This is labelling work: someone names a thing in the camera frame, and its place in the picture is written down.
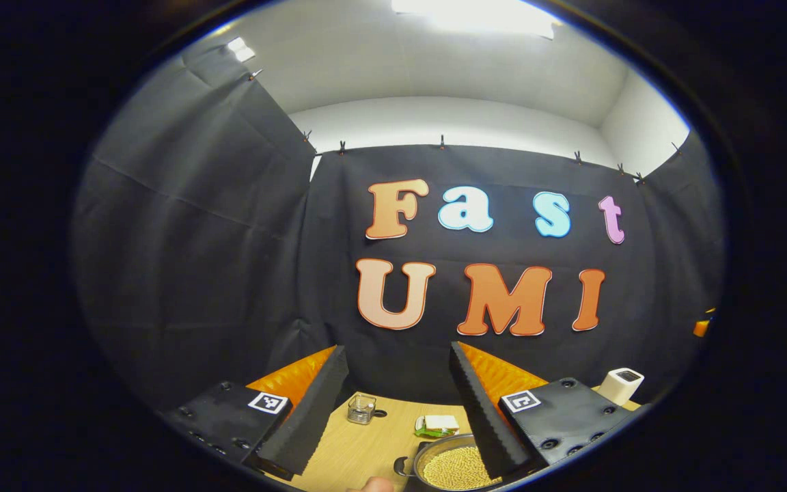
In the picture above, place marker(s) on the small ceiling light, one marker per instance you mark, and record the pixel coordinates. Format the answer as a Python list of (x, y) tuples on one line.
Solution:
[(240, 49)]

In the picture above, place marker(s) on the white boxy appliance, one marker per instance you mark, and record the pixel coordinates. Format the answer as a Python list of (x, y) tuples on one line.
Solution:
[(619, 389)]

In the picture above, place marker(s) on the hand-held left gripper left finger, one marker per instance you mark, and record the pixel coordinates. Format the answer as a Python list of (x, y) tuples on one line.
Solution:
[(315, 417)]

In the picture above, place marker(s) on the large pile of soybeans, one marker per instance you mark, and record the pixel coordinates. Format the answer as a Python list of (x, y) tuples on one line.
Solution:
[(455, 468)]

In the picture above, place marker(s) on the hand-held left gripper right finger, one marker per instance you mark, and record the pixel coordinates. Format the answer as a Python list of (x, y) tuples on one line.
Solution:
[(486, 417)]

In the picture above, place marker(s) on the sandwich with lettuce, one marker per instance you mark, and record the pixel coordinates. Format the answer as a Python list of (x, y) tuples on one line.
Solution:
[(441, 422)]

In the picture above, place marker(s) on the stainless steel pot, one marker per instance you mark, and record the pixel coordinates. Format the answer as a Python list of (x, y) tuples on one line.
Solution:
[(425, 458)]

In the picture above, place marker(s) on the large ceiling light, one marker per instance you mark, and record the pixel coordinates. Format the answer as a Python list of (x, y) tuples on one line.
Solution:
[(475, 14)]

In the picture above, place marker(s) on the small clear square container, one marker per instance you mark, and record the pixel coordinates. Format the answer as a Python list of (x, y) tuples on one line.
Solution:
[(361, 410)]

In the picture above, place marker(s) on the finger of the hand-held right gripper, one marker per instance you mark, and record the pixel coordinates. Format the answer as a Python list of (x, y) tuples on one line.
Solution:
[(701, 328)]

